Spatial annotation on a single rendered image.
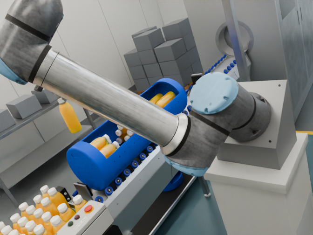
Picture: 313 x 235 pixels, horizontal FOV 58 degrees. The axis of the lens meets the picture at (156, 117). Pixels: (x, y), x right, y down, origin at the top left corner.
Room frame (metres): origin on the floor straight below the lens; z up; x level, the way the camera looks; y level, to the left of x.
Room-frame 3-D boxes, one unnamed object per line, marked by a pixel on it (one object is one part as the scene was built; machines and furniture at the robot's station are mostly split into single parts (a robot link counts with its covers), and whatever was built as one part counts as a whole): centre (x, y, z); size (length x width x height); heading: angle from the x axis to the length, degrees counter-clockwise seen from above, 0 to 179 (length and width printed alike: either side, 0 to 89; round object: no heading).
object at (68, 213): (1.08, 0.53, 0.99); 0.07 x 0.07 x 0.19
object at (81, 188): (1.30, 0.49, 0.99); 0.10 x 0.02 x 0.12; 46
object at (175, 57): (5.47, -0.52, 0.59); 1.20 x 0.80 x 1.19; 44
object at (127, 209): (2.05, -0.24, 0.79); 2.17 x 0.29 x 0.34; 136
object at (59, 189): (1.40, 0.67, 0.95); 0.10 x 0.07 x 0.10; 46
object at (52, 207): (1.18, 0.64, 0.99); 0.07 x 0.07 x 0.19
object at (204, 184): (2.10, -0.19, 0.31); 0.06 x 0.06 x 0.63; 46
